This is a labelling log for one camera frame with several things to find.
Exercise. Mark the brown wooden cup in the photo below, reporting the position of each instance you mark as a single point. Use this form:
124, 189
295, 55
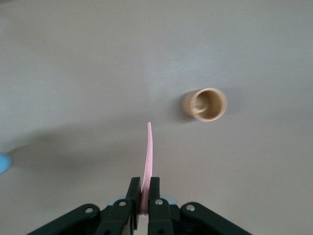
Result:
207, 115

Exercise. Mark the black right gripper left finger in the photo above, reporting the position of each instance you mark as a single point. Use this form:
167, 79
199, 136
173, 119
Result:
117, 215

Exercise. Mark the blue cup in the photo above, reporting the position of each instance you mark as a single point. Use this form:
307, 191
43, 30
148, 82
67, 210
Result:
4, 163

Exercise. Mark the pink chopstick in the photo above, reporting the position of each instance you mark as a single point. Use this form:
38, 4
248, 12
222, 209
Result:
149, 159

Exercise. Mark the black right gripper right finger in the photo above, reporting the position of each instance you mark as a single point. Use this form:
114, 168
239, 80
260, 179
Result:
161, 218

